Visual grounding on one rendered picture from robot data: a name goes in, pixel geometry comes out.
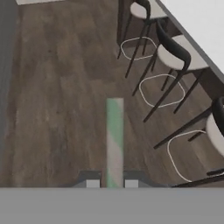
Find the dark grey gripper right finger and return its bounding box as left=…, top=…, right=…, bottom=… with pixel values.
left=122, top=170, right=156, bottom=188

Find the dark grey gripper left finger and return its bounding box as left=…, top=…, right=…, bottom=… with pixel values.
left=71, top=170, right=102, bottom=188

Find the green and white striped straw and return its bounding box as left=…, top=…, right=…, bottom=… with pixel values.
left=106, top=97, right=124, bottom=188

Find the white dining counter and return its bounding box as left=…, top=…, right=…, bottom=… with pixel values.
left=117, top=0, right=224, bottom=103

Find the black stool with white seat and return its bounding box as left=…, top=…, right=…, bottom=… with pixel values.
left=116, top=0, right=169, bottom=80
left=131, top=17, right=210, bottom=123
left=153, top=96, right=224, bottom=188

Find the grey cabinet run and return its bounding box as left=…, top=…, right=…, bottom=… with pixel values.
left=0, top=0, right=20, bottom=170

